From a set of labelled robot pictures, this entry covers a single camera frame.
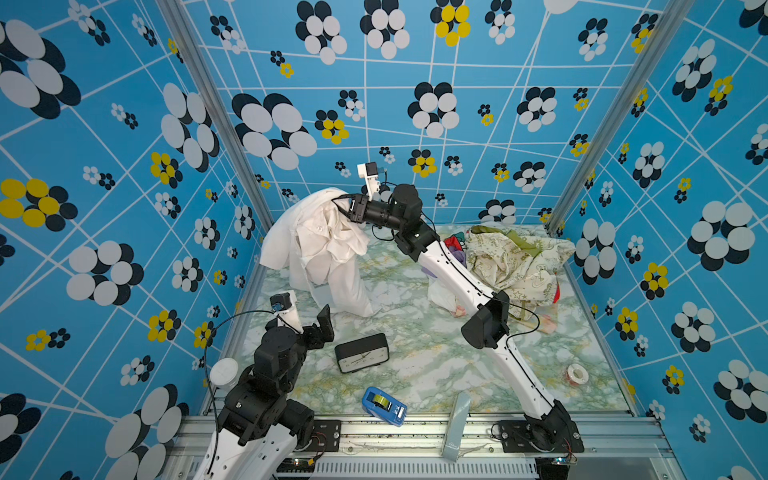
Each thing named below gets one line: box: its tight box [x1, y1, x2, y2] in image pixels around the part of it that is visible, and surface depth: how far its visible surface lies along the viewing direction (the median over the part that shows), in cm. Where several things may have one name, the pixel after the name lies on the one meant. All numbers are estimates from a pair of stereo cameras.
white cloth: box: [260, 187, 375, 317], surface depth 74 cm
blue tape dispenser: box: [362, 386, 408, 427], surface depth 76 cm
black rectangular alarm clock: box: [335, 333, 390, 374], surface depth 82 cm
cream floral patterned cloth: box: [465, 233, 576, 320], surface depth 93 cm
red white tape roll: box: [566, 363, 589, 386], surface depth 82 cm
